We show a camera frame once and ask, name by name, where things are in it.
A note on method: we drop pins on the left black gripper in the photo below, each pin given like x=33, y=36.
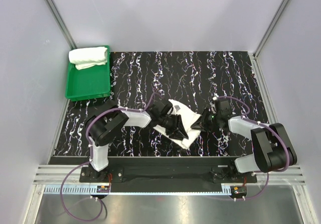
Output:
x=177, y=131

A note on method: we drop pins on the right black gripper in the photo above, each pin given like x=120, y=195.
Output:
x=201, y=123

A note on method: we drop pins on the small white towel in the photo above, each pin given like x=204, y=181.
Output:
x=188, y=118

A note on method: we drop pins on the large white towel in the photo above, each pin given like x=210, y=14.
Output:
x=84, y=58

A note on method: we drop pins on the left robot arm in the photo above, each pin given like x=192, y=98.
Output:
x=101, y=130

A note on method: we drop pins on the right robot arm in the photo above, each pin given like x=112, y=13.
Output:
x=272, y=150

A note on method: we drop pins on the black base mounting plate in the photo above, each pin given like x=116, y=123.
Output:
x=165, y=171

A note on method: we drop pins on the right connector board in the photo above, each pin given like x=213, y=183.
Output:
x=239, y=190

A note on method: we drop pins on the connector board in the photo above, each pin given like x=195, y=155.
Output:
x=239, y=190
x=103, y=189

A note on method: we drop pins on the left connector board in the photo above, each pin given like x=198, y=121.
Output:
x=103, y=189

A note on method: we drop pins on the green plastic tray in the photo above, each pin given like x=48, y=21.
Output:
x=88, y=83

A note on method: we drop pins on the grey slotted cable duct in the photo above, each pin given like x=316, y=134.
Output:
x=118, y=189

